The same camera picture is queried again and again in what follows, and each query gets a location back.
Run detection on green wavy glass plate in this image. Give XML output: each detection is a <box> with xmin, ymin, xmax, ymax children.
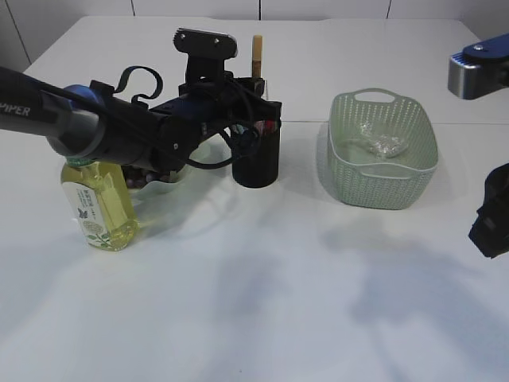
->
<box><xmin>129</xmin><ymin>142</ymin><xmax>212</xmax><ymax>201</ymax></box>

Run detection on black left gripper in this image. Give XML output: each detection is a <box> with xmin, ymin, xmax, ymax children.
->
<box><xmin>177</xmin><ymin>71</ymin><xmax>282</xmax><ymax>131</ymax></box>

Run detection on clear plastic ruler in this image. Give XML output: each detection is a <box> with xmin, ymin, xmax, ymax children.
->
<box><xmin>262</xmin><ymin>80</ymin><xmax>270</xmax><ymax>101</ymax></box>

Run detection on yellow tea bottle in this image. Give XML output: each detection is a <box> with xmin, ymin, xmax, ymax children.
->
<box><xmin>60</xmin><ymin>158</ymin><xmax>138</xmax><ymax>251</ymax></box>

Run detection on purple artificial grape bunch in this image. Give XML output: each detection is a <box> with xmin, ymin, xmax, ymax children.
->
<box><xmin>121</xmin><ymin>166</ymin><xmax>177</xmax><ymax>189</ymax></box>

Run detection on green woven plastic basket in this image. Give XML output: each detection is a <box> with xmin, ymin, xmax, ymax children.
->
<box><xmin>327</xmin><ymin>88</ymin><xmax>438</xmax><ymax>210</ymax></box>

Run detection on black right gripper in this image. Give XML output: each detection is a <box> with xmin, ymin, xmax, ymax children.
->
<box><xmin>468</xmin><ymin>163</ymin><xmax>508</xmax><ymax>259</ymax></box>

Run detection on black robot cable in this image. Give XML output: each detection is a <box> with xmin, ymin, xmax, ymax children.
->
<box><xmin>0</xmin><ymin>66</ymin><xmax>279</xmax><ymax>169</ymax></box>

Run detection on pink purple scissors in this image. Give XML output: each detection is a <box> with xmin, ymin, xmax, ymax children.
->
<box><xmin>254</xmin><ymin>120</ymin><xmax>265</xmax><ymax>136</ymax></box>

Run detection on gold glitter pen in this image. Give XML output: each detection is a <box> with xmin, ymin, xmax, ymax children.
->
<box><xmin>251</xmin><ymin>35</ymin><xmax>263</xmax><ymax>78</ymax></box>

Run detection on clear plastic sheet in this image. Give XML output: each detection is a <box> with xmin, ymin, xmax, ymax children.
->
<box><xmin>358</xmin><ymin>121</ymin><xmax>409</xmax><ymax>159</ymax></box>

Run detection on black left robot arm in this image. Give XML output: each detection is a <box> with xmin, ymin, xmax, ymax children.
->
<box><xmin>1</xmin><ymin>67</ymin><xmax>282</xmax><ymax>173</ymax></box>

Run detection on black mesh pen holder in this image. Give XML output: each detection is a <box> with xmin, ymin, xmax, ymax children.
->
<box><xmin>231</xmin><ymin>120</ymin><xmax>281</xmax><ymax>189</ymax></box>

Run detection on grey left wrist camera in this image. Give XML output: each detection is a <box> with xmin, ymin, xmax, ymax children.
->
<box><xmin>173</xmin><ymin>28</ymin><xmax>238</xmax><ymax>84</ymax></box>

